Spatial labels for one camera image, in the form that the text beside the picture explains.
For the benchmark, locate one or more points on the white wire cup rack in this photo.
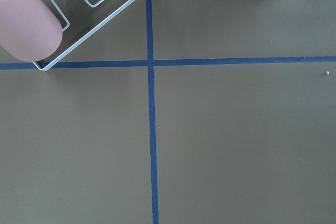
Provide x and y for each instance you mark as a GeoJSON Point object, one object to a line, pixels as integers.
{"type": "Point", "coordinates": [46, 66]}

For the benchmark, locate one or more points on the pink cup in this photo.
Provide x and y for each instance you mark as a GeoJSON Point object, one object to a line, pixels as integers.
{"type": "Point", "coordinates": [29, 30]}

